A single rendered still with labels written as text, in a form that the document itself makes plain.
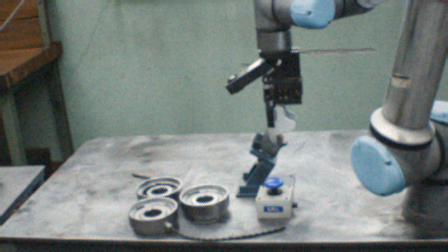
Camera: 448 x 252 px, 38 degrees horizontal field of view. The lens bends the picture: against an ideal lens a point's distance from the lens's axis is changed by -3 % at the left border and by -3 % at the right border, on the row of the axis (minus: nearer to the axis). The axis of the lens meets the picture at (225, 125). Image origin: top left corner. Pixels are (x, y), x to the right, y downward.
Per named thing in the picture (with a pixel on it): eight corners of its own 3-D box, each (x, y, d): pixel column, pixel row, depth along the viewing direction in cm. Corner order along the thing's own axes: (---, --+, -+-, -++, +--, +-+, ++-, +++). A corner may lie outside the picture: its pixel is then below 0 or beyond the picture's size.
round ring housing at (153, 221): (120, 226, 142) (117, 209, 140) (160, 209, 148) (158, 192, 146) (148, 242, 134) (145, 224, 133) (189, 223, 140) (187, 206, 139)
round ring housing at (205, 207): (239, 213, 142) (237, 195, 141) (194, 227, 138) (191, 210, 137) (217, 196, 151) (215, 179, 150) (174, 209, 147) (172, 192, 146)
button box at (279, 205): (257, 219, 139) (255, 198, 137) (262, 204, 145) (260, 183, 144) (296, 219, 137) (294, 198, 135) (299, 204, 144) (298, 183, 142)
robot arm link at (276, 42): (254, 34, 138) (257, 26, 145) (256, 56, 139) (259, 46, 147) (290, 32, 136) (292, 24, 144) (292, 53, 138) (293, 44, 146)
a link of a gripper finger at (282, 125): (296, 148, 144) (294, 106, 142) (269, 149, 145) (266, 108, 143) (297, 144, 147) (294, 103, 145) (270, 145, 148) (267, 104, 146)
